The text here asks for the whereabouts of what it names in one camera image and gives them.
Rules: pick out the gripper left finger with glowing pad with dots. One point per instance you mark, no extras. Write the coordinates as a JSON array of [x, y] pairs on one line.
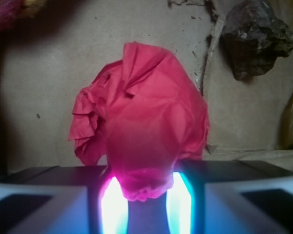
[[62, 200]]

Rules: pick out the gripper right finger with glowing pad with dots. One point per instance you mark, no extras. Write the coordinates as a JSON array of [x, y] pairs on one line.
[[230, 197]]

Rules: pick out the red paper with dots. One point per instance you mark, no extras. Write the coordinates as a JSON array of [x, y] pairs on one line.
[[144, 114]]

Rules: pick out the brown paper bag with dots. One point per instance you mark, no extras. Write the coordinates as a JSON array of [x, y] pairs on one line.
[[46, 60]]

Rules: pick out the dark brown rock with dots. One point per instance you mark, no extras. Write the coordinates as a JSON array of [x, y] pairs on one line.
[[255, 38]]

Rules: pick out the multicolour twisted rope toy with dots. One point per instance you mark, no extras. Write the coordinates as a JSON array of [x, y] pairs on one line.
[[11, 10]]

